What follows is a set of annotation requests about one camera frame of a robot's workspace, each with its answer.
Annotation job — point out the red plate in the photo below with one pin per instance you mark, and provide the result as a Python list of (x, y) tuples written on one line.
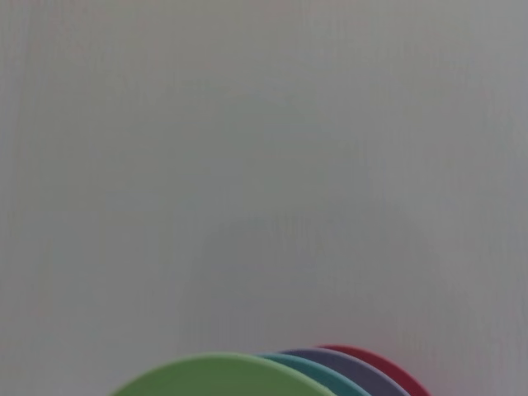
[(392, 365)]

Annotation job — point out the purple plate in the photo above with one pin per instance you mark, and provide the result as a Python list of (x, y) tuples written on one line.
[(363, 371)]

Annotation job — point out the teal blue plate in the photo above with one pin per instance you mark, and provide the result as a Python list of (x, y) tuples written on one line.
[(326, 377)]

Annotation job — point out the green plate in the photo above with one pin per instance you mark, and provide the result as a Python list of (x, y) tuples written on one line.
[(222, 379)]

